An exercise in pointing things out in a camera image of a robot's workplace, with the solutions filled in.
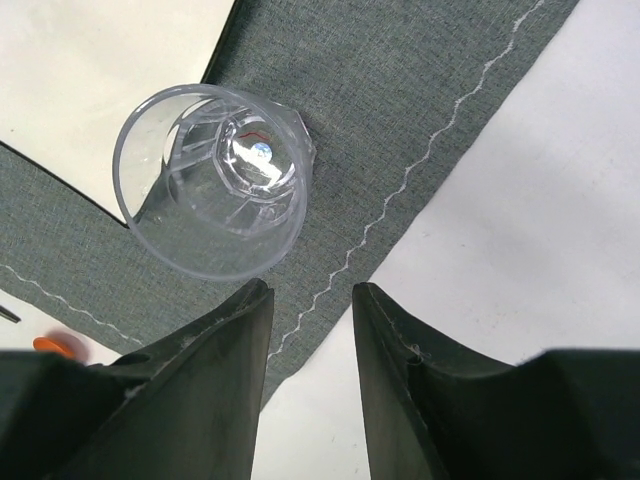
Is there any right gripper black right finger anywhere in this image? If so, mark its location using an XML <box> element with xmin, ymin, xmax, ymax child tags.
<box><xmin>352</xmin><ymin>283</ymin><xmax>639</xmax><ymax>479</ymax></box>

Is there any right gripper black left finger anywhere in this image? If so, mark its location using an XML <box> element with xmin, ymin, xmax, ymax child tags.
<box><xmin>1</xmin><ymin>279</ymin><xmax>274</xmax><ymax>479</ymax></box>

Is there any clear plastic cup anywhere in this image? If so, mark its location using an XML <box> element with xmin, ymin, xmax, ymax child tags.
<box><xmin>112</xmin><ymin>84</ymin><xmax>316</xmax><ymax>282</ymax></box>

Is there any dark grey cloth placemat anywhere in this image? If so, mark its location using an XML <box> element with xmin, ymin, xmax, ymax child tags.
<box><xmin>1</xmin><ymin>1</ymin><xmax>574</xmax><ymax>396</ymax></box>

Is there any white square plate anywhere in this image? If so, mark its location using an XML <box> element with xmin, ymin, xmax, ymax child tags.
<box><xmin>1</xmin><ymin>1</ymin><xmax>239</xmax><ymax>219</ymax></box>

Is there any dark handled silver fork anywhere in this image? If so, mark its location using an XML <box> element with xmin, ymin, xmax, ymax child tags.
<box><xmin>0</xmin><ymin>306</ymin><xmax>21</xmax><ymax>324</ymax></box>

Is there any orange plastic spoon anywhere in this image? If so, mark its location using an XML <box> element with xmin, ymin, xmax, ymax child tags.
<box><xmin>32</xmin><ymin>330</ymin><xmax>91</xmax><ymax>363</ymax></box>

